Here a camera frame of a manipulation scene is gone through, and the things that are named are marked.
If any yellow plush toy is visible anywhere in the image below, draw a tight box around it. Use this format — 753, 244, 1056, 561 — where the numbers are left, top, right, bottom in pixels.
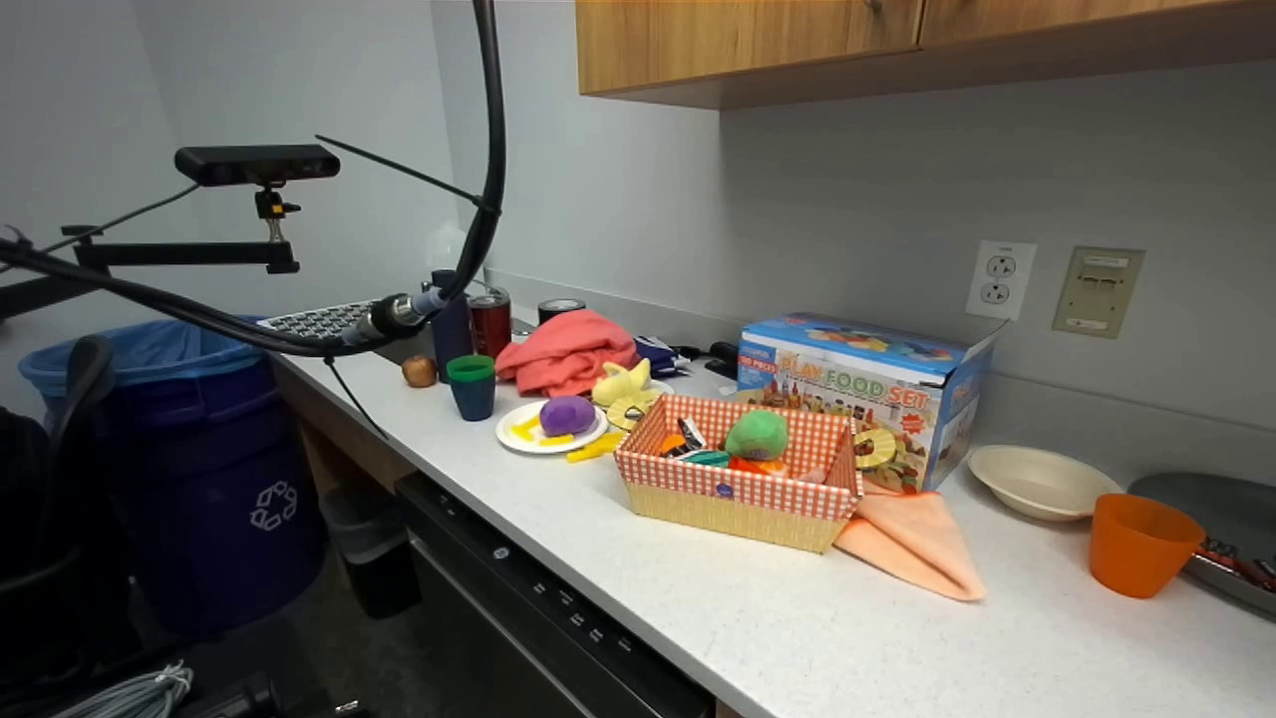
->
570, 357, 656, 462

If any purple plush toy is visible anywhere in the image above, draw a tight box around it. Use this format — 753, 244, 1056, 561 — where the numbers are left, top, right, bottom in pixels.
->
539, 398, 592, 434

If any green plush toy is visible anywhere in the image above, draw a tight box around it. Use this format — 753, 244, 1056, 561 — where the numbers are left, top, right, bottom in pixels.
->
727, 409, 790, 462

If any red checkered basket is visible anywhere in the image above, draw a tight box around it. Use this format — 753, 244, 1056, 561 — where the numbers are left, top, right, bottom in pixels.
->
614, 393, 862, 555

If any brown round toy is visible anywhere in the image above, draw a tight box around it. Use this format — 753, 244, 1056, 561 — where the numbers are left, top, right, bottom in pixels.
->
404, 353, 438, 388

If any pineapple slice toy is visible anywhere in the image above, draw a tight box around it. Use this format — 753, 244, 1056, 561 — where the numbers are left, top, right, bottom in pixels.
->
852, 428, 895, 469

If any blue play food box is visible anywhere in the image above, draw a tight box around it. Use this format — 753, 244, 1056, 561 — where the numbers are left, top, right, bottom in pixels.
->
736, 313, 991, 490

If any wooden upper cabinet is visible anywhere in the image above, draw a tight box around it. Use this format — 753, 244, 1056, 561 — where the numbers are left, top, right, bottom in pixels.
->
575, 0, 1276, 106

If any pink red cloth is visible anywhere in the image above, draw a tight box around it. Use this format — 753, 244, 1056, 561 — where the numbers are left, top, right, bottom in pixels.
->
494, 309, 636, 398

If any white plate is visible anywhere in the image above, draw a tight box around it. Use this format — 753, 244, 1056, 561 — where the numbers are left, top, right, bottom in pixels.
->
494, 404, 606, 460

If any green blue cup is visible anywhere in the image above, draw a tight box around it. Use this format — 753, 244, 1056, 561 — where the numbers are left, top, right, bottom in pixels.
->
447, 353, 494, 422

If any black dishwasher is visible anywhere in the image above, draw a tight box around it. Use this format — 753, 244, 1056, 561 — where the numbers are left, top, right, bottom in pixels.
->
398, 473, 713, 718

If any white dish rack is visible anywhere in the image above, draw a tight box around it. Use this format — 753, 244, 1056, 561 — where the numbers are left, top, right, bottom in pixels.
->
261, 295, 429, 351

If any orange napkin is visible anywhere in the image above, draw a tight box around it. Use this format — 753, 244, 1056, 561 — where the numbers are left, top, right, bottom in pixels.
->
837, 493, 983, 600

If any cream bowl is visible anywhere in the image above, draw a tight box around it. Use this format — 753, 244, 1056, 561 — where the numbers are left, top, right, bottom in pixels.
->
967, 441, 1116, 523

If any blue recycling bin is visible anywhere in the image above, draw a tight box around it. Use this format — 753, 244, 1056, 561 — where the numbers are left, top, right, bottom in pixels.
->
20, 317, 328, 638

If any orange cup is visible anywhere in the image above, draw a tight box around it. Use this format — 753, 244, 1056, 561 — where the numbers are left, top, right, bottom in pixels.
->
1087, 493, 1205, 596

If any grey plate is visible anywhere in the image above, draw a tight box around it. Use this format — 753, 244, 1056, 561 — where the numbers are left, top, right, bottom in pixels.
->
1133, 469, 1276, 618

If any black chair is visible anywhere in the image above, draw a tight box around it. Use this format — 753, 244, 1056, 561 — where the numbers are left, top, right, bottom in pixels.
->
0, 332, 136, 718

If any black cable hose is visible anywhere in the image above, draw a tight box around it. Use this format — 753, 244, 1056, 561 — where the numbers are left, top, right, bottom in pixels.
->
0, 0, 509, 357

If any white wall outlet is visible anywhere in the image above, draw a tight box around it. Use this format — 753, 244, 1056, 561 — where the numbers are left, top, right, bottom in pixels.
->
965, 240, 1035, 323

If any beige wall plate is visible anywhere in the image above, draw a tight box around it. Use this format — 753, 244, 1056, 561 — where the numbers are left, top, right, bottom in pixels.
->
1051, 245, 1145, 340

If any black camera on stand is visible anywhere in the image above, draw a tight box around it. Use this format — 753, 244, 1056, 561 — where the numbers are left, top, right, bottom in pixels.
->
176, 143, 339, 187

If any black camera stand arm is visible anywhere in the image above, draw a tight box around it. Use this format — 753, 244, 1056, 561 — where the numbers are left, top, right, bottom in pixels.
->
0, 183, 296, 317

